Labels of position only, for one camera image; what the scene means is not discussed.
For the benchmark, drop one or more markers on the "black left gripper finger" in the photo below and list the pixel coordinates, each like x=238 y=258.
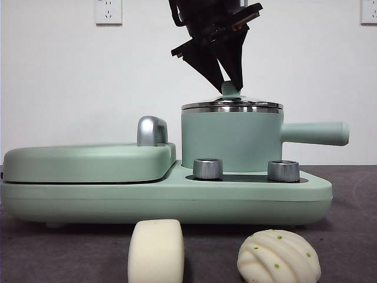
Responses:
x=206 y=62
x=234 y=56

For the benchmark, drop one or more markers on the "glass lid with green knob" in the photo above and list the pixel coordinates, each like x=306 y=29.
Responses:
x=232 y=103

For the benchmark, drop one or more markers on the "plain white steamed bun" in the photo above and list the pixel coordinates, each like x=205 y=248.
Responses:
x=156 y=253

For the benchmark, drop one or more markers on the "ridged bun with green specks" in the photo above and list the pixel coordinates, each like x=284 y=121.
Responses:
x=279 y=259

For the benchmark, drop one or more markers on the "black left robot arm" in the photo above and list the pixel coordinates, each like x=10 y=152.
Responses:
x=206 y=11

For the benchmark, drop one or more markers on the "silver control knob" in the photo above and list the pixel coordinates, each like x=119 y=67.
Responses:
x=207 y=169
x=283 y=171

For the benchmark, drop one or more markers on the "green breakfast machine base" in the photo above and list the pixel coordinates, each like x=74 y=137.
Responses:
x=176 y=203

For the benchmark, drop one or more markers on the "green hinged griddle cover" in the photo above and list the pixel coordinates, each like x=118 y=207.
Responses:
x=88 y=162

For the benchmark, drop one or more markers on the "white wall socket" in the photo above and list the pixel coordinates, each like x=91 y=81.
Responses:
x=369 y=11
x=108 y=11

